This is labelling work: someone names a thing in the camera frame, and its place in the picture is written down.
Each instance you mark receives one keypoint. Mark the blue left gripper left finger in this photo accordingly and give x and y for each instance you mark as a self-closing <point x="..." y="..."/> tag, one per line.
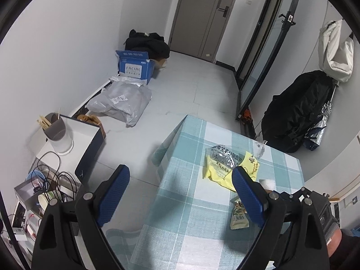
<point x="109" y="194"/>

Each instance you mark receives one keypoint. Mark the blue cardboard box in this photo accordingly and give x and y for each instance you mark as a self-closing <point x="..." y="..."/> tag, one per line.
<point x="135" y="64"/>

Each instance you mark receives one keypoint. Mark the right hand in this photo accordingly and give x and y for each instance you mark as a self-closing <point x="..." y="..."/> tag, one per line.
<point x="334" y="245"/>

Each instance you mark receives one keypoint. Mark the silver folded umbrella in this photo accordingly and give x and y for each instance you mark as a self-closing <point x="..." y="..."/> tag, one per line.
<point x="314" y="136"/>

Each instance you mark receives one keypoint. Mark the black jacket hanging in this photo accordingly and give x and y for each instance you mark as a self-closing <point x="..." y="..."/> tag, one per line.
<point x="292" y="113"/>

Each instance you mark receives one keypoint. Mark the paper cup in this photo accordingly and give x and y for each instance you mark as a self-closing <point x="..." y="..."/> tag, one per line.
<point x="45" y="198"/>

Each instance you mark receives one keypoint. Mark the grey door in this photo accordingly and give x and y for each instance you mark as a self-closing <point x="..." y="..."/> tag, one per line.
<point x="198" y="27"/>

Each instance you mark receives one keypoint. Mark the small pale green wrapper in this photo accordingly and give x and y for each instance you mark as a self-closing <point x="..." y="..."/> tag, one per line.
<point x="239" y="219"/>

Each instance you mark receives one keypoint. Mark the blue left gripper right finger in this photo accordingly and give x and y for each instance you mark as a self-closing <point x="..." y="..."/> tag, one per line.
<point x="252" y="196"/>

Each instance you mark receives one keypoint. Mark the yellow snack wrapper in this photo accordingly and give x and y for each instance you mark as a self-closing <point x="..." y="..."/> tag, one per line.
<point x="220" y="161"/>

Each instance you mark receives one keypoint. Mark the grey courier bag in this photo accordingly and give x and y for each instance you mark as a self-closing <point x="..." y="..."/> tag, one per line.
<point x="125" y="99"/>

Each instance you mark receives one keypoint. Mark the clear plastic wrapper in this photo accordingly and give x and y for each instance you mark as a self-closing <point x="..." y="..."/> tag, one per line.
<point x="259" y="149"/>

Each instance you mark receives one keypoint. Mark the black clothes pile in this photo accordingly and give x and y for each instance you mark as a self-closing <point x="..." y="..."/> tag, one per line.
<point x="152" y="43"/>

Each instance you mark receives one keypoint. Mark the teal plaid tablecloth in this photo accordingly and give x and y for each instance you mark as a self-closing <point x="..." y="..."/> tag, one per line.
<point x="188" y="224"/>

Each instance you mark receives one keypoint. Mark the grey cup with sticks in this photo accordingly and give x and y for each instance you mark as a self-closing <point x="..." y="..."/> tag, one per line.
<point x="56" y="132"/>

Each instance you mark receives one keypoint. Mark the white navy box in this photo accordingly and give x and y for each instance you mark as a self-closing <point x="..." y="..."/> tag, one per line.
<point x="75" y="154"/>

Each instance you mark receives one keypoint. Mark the white shoulder bag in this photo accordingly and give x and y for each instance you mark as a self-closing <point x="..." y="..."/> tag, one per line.
<point x="335" y="58"/>

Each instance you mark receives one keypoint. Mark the black framed glass door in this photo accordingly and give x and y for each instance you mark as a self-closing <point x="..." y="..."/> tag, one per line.
<point x="275" y="20"/>

